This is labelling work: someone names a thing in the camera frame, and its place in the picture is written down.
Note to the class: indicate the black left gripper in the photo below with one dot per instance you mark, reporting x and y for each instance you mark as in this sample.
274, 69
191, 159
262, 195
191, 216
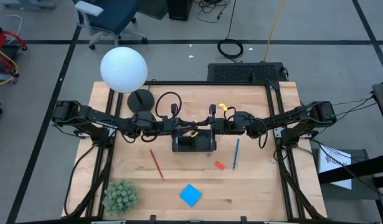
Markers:
167, 127

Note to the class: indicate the blue office chair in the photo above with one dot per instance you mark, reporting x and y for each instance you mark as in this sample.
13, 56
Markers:
116, 12

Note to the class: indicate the black perforated computer case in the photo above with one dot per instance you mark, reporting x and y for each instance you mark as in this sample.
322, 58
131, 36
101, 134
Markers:
244, 72

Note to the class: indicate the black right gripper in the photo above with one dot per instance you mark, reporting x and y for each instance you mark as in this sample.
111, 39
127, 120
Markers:
224, 127

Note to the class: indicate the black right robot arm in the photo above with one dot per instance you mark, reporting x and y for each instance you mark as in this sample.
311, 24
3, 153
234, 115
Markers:
287, 118

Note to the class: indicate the orange eraser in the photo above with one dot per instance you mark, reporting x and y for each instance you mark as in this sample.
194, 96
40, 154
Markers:
220, 165

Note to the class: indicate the white printed paper sheet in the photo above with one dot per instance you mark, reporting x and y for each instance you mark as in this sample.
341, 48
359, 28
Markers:
334, 161

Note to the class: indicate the black mesh desk organizer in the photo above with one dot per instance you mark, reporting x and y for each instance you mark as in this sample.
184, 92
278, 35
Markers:
203, 143

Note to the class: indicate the black table edge bracket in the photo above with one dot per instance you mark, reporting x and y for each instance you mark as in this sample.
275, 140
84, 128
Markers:
243, 219
152, 218

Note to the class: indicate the black floor box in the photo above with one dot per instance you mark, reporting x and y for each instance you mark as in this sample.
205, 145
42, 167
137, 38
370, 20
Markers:
179, 9

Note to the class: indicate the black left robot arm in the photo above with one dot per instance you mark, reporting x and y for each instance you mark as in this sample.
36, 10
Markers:
85, 113

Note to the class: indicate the white globe desk lamp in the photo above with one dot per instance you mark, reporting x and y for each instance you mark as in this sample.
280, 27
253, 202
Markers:
124, 70

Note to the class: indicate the red pencil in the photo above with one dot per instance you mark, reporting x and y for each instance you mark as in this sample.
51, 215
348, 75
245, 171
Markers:
156, 165

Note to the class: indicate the green potted plant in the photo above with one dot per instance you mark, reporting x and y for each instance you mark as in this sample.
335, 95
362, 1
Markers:
120, 197

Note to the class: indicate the blue sticky note pad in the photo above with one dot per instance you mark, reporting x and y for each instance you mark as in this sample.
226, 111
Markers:
191, 195

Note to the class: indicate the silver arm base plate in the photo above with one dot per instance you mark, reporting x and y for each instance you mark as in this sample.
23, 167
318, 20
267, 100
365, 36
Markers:
277, 132

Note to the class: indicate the blue pencil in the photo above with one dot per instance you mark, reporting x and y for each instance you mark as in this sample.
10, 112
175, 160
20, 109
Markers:
236, 154

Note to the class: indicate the black aluminium table frame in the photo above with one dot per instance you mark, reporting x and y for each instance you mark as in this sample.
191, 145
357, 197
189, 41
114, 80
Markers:
210, 83

